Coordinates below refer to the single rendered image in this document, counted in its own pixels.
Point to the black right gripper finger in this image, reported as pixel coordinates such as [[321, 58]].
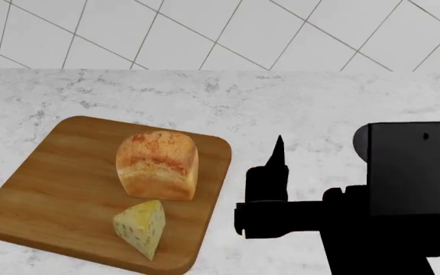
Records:
[[269, 183]]

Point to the blue cheese wedge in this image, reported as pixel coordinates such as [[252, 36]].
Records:
[[140, 226]]

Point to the wooden cutting board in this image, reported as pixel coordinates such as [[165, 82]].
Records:
[[63, 183]]

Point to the round crusty bread loaf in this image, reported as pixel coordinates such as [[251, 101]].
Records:
[[155, 166]]

